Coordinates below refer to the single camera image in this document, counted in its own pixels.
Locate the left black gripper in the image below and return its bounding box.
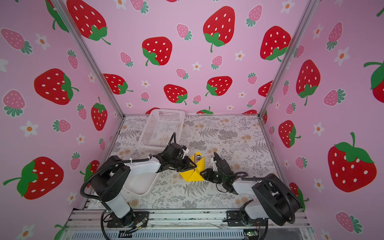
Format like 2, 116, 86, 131
170, 155, 198, 171

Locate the yellow paper napkin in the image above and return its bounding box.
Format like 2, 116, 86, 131
180, 152, 206, 182

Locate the white plastic perforated basket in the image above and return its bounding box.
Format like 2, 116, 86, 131
138, 109, 186, 151

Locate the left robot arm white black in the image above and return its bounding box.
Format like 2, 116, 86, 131
84, 143, 197, 221

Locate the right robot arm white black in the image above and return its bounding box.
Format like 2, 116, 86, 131
200, 153, 303, 226

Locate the white oval ceramic tray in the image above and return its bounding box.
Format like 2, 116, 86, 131
123, 155, 160, 197

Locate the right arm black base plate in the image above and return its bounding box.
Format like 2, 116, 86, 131
223, 210, 267, 227

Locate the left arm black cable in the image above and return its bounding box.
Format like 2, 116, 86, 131
79, 131, 178, 200

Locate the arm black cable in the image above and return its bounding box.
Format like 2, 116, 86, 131
227, 171, 296, 224
79, 131, 178, 200

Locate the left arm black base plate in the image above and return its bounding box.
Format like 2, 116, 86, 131
107, 211, 150, 228

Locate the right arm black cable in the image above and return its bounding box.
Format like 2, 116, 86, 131
227, 171, 296, 224

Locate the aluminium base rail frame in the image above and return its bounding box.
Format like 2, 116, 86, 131
58, 209, 316, 240

